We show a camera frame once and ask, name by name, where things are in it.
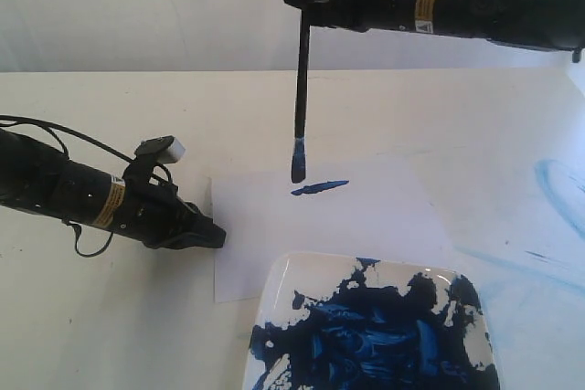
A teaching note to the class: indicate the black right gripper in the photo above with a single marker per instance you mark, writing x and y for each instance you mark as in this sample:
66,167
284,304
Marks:
549,25

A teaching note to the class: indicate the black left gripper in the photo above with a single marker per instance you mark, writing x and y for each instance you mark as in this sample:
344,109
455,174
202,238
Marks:
149,213

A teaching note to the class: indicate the black paintbrush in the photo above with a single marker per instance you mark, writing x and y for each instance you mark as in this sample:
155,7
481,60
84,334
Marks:
298,165

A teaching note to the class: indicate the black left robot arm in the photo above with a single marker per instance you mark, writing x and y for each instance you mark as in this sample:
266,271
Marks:
41,180

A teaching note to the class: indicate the white plate with blue paint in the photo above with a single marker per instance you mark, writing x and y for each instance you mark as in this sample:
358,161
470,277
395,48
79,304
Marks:
337,322

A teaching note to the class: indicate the white paper sheet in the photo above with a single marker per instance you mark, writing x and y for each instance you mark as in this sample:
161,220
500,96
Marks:
373,208

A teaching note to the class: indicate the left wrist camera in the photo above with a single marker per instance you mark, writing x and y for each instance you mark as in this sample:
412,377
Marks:
165,150

